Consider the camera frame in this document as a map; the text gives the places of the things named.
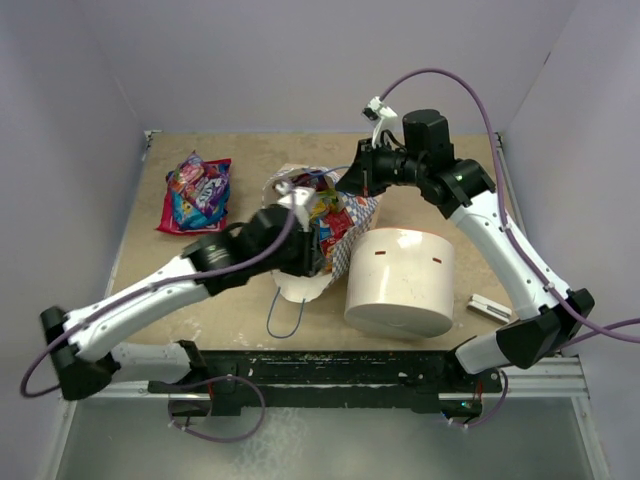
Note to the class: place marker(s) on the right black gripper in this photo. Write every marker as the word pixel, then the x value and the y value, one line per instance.
pixel 361 178

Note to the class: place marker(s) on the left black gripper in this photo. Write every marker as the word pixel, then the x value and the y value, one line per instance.
pixel 310 258

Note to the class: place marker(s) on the orange fruit candy packet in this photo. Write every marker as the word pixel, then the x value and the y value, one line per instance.
pixel 328 202

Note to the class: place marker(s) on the blue checkered paper bag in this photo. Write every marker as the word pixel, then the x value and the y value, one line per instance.
pixel 302 290

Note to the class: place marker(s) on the pink snack packet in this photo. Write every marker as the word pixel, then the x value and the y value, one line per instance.
pixel 166 225

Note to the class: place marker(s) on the purple snack packet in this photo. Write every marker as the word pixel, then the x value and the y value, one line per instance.
pixel 201 183

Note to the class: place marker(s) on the blue fruit snack packet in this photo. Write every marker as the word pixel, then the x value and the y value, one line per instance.
pixel 186 217

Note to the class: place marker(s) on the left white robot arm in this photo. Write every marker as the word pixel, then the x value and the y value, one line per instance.
pixel 88 346

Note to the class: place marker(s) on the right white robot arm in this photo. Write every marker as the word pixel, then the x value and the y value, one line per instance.
pixel 466 195

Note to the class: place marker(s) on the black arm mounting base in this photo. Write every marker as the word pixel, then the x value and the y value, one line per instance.
pixel 420 381

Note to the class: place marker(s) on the blue small snack packet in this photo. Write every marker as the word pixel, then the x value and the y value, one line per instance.
pixel 326 236

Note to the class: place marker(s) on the red small snack packet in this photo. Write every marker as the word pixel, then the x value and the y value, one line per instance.
pixel 340 223

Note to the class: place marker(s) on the white cylindrical container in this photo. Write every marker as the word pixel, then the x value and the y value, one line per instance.
pixel 401 284

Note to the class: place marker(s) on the small white metal clip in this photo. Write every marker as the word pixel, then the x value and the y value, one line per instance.
pixel 489 309

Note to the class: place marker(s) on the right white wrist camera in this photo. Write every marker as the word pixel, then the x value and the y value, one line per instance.
pixel 381 117

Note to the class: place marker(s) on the aluminium rail frame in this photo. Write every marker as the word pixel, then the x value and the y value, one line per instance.
pixel 198 314

